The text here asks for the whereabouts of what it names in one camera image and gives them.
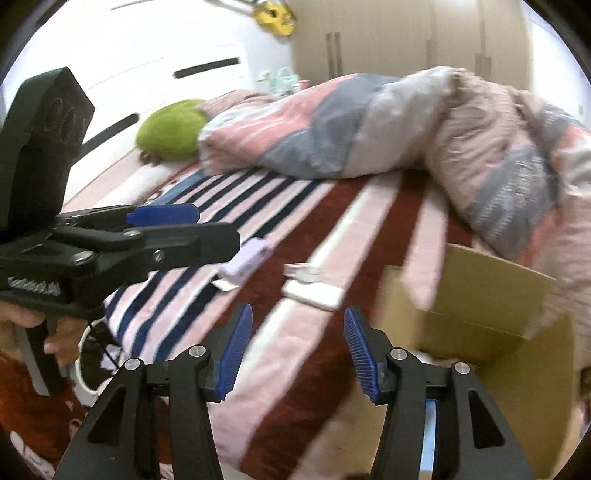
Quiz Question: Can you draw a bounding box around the blue square device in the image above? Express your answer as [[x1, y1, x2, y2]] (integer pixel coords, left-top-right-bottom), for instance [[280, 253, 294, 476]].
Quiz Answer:
[[419, 400, 437, 479]]

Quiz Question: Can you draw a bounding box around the person's left hand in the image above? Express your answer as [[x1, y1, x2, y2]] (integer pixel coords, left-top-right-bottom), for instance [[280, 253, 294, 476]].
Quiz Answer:
[[1, 302, 86, 366]]

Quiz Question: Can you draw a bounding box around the white pillow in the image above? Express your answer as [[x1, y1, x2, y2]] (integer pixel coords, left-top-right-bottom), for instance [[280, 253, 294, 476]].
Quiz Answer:
[[62, 150, 191, 213]]

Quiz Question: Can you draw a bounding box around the white flat soap case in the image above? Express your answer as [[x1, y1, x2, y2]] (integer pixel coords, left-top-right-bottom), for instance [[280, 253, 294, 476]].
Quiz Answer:
[[281, 280, 345, 312]]

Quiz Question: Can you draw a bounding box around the purple small box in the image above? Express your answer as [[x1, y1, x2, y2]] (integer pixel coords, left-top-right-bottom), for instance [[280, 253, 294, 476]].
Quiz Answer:
[[218, 238, 273, 286]]

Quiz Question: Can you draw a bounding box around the green plush pillow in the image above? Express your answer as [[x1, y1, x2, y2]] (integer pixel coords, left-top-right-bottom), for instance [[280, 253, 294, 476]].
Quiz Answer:
[[135, 99, 208, 164]]

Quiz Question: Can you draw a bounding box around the small clear clip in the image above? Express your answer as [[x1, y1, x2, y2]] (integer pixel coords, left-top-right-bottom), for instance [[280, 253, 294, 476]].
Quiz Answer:
[[283, 263, 322, 284]]

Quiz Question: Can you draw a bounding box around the striped bed blanket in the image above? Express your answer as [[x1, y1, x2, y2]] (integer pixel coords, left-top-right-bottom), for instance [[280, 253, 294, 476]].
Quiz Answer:
[[82, 169, 473, 479]]

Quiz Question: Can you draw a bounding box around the cardboard box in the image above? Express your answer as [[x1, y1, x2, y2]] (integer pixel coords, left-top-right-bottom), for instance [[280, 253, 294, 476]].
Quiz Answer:
[[370, 244, 578, 479]]

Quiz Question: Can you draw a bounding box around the mint green small bag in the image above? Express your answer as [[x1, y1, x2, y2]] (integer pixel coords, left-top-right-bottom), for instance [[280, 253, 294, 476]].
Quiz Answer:
[[256, 67, 301, 96]]

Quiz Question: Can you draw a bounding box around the yellow ukulele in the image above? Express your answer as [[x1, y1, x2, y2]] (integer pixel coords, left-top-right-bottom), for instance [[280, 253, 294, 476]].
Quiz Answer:
[[211, 0, 296, 38]]

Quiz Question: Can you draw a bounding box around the pink grey striped duvet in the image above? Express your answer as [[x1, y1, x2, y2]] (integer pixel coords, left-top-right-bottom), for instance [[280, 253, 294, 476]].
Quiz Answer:
[[197, 66, 590, 366]]

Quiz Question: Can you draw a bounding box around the beige wooden wardrobe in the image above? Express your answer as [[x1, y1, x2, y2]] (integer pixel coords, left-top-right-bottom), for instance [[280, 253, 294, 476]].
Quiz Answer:
[[290, 0, 532, 89]]

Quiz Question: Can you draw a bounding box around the black camera box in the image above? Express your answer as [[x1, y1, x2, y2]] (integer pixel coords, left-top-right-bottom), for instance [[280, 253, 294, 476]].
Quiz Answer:
[[1, 67, 94, 243]]

